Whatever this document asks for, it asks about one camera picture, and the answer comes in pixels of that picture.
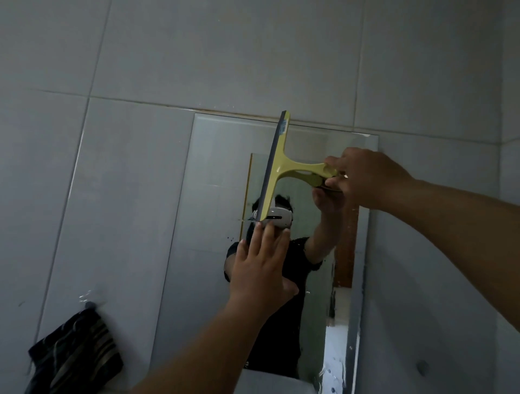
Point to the person's left middle finger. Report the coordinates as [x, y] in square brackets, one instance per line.
[270, 240]

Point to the person's left little finger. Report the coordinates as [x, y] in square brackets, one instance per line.
[242, 251]

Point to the person's left hand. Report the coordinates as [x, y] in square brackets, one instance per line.
[258, 276]

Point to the person's right fingers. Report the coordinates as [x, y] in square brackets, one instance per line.
[338, 166]

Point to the dark striped cloth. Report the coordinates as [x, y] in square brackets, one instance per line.
[75, 357]

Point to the person's right hand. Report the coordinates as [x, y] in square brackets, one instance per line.
[373, 180]

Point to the person's left thumb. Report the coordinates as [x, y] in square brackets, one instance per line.
[291, 290]

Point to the yellow window squeegee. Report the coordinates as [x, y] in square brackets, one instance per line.
[280, 162]

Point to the person's left forearm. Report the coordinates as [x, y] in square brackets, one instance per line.
[211, 349]

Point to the frameless wall mirror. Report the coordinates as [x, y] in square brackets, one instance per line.
[211, 195]

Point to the person's right forearm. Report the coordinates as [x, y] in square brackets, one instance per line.
[467, 235]

